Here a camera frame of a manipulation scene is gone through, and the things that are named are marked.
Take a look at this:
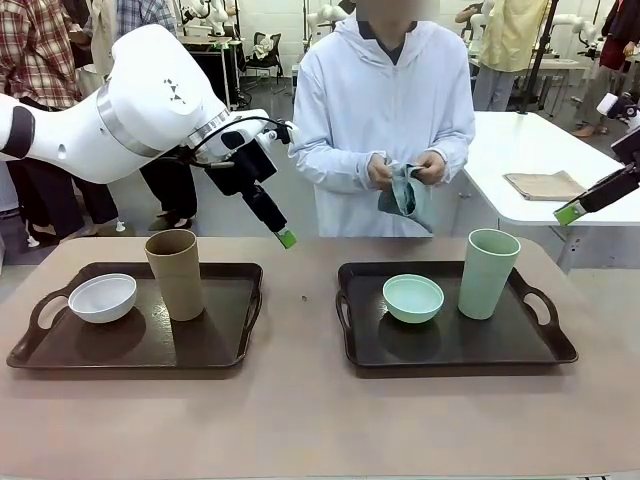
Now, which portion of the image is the white side table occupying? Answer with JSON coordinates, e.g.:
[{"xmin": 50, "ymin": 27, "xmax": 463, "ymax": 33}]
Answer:
[{"xmin": 462, "ymin": 110, "xmax": 640, "ymax": 275}]

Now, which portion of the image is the white bowl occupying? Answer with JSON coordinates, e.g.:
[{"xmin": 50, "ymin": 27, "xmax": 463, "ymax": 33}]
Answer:
[{"xmin": 67, "ymin": 272, "xmax": 138, "ymax": 325}]

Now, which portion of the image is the person in dark red top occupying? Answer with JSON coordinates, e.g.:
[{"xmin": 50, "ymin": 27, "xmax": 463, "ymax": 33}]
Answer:
[{"xmin": 572, "ymin": 0, "xmax": 640, "ymax": 139}]

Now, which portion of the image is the person in yellow shirt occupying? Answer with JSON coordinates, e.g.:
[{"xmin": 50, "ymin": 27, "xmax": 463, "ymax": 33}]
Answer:
[{"xmin": 471, "ymin": 0, "xmax": 552, "ymax": 113}]

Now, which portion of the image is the person's left hand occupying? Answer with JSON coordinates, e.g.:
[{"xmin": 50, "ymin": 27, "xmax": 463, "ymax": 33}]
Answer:
[{"xmin": 414, "ymin": 149, "xmax": 447, "ymax": 186}]

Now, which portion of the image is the dark brown serving tray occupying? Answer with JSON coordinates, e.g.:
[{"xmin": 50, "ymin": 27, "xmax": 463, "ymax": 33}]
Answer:
[
  {"xmin": 6, "ymin": 261, "xmax": 265, "ymax": 372},
  {"xmin": 336, "ymin": 260, "xmax": 580, "ymax": 370}
]

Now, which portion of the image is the pale green tall cup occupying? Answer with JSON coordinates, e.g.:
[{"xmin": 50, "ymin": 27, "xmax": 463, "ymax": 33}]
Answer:
[{"xmin": 457, "ymin": 228, "xmax": 523, "ymax": 321}]

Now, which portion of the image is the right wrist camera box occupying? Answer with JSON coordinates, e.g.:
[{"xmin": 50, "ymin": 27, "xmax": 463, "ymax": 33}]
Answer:
[{"xmin": 596, "ymin": 92, "xmax": 624, "ymax": 120}]

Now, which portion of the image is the person's left forearm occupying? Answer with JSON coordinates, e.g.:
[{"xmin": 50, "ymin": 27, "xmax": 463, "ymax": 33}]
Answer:
[{"xmin": 438, "ymin": 127, "xmax": 475, "ymax": 185}]

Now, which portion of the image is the person in white hoodie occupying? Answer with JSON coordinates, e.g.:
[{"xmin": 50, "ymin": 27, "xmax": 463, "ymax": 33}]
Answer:
[{"xmin": 288, "ymin": 0, "xmax": 476, "ymax": 239}]

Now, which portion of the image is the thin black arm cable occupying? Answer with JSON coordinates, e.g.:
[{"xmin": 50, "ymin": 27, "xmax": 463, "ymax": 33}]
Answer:
[{"xmin": 184, "ymin": 114, "xmax": 289, "ymax": 169}]

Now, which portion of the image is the person's right hand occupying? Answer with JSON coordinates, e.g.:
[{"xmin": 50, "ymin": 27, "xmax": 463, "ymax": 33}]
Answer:
[{"xmin": 368, "ymin": 151, "xmax": 399, "ymax": 192}]

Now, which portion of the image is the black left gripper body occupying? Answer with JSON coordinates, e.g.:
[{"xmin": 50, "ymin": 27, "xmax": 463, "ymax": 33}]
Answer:
[{"xmin": 203, "ymin": 135, "xmax": 279, "ymax": 198}]

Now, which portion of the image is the teal green cloth mat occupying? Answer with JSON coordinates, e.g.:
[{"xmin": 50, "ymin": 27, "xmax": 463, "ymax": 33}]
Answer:
[{"xmin": 376, "ymin": 162, "xmax": 435, "ymax": 234}]

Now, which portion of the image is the pale green bowl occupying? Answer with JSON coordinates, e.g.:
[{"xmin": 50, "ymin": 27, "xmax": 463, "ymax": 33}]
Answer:
[{"xmin": 382, "ymin": 273, "xmax": 446, "ymax": 324}]

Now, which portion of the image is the black equipment cart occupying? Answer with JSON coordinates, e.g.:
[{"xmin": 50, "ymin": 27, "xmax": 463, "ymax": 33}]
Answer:
[{"xmin": 177, "ymin": 35, "xmax": 247, "ymax": 110}]

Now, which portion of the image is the person in blue plaid shirt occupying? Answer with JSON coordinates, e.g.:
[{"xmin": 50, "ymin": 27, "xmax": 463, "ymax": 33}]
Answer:
[{"xmin": 117, "ymin": 0, "xmax": 199, "ymax": 232}]

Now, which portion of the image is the black office chair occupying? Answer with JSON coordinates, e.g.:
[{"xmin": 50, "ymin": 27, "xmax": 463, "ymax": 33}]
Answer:
[{"xmin": 248, "ymin": 31, "xmax": 285, "ymax": 81}]

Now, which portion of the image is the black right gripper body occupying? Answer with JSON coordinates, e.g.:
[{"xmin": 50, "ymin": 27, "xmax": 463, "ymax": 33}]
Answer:
[{"xmin": 581, "ymin": 164, "xmax": 640, "ymax": 213}]

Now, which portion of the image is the tan cloth mat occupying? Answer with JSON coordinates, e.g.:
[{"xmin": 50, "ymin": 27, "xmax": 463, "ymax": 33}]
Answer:
[{"xmin": 503, "ymin": 170, "xmax": 587, "ymax": 203}]

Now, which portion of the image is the person in beige coat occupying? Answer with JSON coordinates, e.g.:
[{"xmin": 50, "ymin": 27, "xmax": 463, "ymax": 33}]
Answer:
[{"xmin": 78, "ymin": 0, "xmax": 121, "ymax": 101}]

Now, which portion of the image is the tan tall cup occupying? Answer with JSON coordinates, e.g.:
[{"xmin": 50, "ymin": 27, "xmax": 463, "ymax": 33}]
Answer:
[{"xmin": 144, "ymin": 229, "xmax": 206, "ymax": 322}]

